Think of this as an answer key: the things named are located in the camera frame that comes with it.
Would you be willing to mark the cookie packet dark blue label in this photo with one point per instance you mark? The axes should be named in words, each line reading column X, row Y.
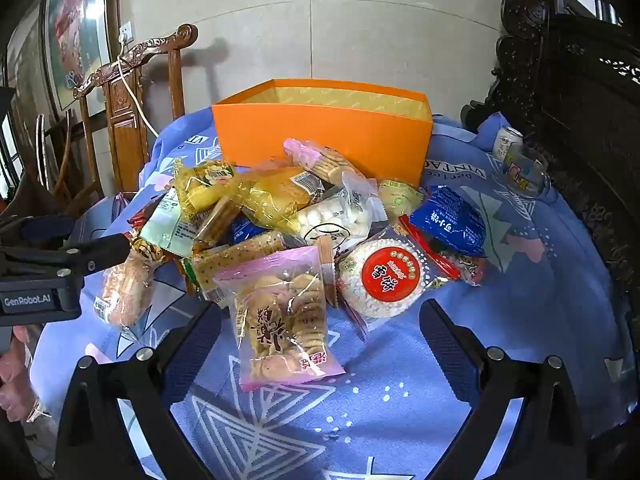
column 245, row 230

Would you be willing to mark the blue snack packet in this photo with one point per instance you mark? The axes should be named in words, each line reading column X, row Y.
column 450, row 220

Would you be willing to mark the pale green snack packet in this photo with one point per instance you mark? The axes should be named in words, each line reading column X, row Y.
column 167, row 220

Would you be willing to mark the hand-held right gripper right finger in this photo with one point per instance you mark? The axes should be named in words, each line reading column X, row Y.
column 447, row 350

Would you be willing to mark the yellow cake packet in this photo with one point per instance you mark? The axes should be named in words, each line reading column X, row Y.
column 280, row 195

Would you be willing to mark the yellow egg roll packet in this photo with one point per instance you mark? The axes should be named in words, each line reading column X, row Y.
column 200, row 187

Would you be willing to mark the dark carved wooden furniture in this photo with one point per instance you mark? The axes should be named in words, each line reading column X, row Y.
column 575, row 85

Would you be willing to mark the framed wall picture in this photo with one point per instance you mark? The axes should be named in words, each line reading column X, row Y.
column 75, row 25

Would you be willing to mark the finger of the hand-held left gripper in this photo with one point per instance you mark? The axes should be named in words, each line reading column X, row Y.
column 102, row 255

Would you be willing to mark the round rice cracker packet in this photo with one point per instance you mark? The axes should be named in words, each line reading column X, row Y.
column 390, row 275

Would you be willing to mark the white drink can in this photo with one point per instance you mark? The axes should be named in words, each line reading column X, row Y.
column 506, row 144

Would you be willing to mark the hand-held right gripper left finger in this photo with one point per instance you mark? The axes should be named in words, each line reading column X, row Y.
column 192, row 350

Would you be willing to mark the carved wooden chair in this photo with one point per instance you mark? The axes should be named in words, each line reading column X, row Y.
column 125, row 125

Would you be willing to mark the white ball snack packet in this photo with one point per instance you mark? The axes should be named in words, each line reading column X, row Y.
column 330, row 220

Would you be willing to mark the brown cracker packet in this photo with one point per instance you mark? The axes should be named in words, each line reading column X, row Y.
column 215, row 225

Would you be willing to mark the dark wooden chair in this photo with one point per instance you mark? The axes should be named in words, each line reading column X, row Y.
column 65, row 170

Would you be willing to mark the orange fabric box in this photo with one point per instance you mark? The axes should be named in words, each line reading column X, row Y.
column 350, row 135

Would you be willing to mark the green yellow snack packet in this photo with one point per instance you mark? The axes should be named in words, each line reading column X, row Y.
column 397, row 195

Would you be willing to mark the blue printed tablecloth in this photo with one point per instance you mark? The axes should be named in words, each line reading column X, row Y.
column 400, row 410

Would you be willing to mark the white wall socket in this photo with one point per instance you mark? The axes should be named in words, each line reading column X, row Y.
column 126, row 34

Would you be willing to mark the rice cracker packet orange ends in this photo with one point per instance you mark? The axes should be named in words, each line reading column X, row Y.
column 125, row 290

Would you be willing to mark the person's left hand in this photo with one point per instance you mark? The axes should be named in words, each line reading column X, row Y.
column 15, row 385

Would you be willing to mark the red snack packet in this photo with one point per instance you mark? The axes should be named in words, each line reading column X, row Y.
column 465, row 265

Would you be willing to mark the thin wafer packet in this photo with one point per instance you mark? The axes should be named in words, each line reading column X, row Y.
column 327, row 265

